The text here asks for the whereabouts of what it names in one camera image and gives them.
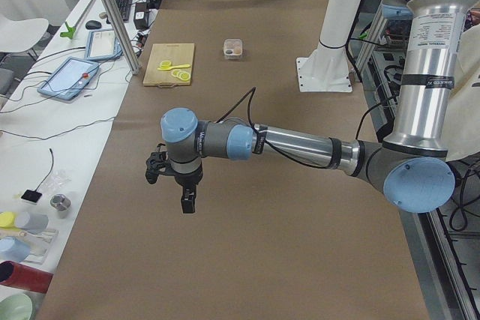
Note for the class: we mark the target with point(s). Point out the blue teach pendant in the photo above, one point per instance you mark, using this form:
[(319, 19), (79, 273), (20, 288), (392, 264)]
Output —
[(67, 81), (102, 45)]

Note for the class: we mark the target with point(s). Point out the small metal cylinder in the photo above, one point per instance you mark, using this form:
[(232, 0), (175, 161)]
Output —
[(61, 204)]

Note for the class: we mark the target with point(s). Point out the red bottle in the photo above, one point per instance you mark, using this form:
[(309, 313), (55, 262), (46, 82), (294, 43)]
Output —
[(23, 277)]

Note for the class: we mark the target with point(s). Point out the lemon slice toy large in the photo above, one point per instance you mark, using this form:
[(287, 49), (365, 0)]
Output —
[(164, 65)]

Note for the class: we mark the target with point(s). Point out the aluminium frame post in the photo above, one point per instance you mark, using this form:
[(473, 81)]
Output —
[(118, 26)]

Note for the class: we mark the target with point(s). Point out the black box on table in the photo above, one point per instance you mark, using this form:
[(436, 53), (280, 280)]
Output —
[(141, 16)]

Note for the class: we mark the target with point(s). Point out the green bowl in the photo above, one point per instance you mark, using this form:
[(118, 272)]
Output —
[(17, 307)]

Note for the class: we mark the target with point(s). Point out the yellow cup on rack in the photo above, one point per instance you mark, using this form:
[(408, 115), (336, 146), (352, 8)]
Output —
[(7, 219)]

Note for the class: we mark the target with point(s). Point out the green clamp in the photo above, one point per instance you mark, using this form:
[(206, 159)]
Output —
[(69, 31)]

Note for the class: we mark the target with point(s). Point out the black keyboard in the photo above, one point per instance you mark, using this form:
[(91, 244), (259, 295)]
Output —
[(124, 8)]

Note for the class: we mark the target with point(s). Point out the blue cup on rack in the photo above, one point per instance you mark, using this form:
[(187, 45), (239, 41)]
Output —
[(14, 249)]

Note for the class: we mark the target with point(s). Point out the person in cream hoodie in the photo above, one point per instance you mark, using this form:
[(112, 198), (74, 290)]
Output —
[(461, 128)]

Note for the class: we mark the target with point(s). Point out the black computer mouse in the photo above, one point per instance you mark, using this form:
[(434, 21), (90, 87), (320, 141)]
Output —
[(93, 24)]

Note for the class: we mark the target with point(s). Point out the bamboo cutting board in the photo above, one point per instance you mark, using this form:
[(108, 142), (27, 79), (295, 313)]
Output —
[(177, 53)]

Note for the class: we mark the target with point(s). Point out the blue teach pendant near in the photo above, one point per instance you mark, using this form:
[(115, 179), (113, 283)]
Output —
[(67, 81)]

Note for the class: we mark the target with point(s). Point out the white chair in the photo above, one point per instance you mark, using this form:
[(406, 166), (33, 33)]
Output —
[(21, 35)]

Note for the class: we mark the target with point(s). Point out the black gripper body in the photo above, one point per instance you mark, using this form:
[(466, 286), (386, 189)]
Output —
[(188, 178)]

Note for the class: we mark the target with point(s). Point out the black camera mount wrist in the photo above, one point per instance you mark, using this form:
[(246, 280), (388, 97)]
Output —
[(157, 164)]

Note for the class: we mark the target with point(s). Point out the clear plastic egg box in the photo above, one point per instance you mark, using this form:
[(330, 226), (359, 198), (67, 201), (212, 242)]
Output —
[(232, 48)]

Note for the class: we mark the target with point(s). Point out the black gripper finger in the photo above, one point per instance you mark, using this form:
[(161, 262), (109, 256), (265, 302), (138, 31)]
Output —
[(188, 201)]

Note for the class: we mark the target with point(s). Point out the black square pad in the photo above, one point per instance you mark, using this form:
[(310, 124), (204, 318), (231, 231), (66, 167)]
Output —
[(31, 196)]

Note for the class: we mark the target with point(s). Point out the blue teach pendant far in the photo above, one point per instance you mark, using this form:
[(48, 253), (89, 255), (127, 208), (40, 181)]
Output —
[(102, 45)]

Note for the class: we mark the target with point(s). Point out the yellow plastic knife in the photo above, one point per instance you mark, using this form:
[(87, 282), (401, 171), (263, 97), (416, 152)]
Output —
[(181, 66)]

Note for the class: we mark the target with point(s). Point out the white central pillar base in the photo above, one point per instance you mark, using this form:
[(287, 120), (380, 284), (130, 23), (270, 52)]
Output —
[(326, 69)]

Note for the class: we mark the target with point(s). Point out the grey cup on rack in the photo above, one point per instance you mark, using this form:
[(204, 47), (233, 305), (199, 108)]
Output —
[(31, 222)]

